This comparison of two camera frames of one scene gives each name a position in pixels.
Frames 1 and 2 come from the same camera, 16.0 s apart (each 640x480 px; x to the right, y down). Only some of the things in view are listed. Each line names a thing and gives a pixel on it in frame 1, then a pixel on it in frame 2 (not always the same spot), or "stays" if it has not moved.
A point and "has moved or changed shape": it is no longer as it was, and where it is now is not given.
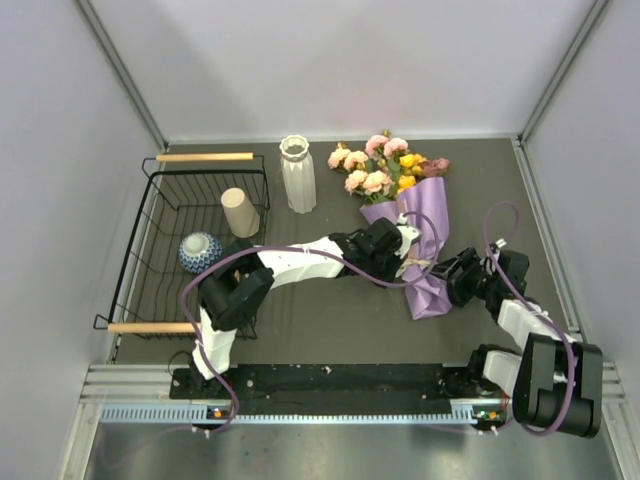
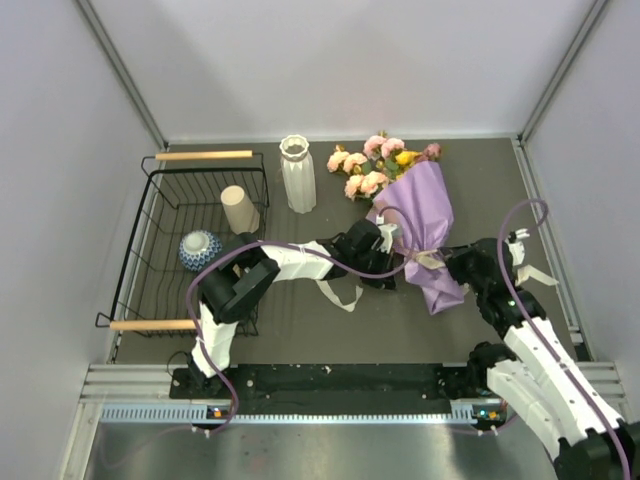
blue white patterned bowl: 199,252 stays
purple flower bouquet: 394,183 has moved or changed shape
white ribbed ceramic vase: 299,173 stays
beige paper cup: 243,220 stays
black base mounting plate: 388,387 stays
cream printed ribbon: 410,262 → 423,256
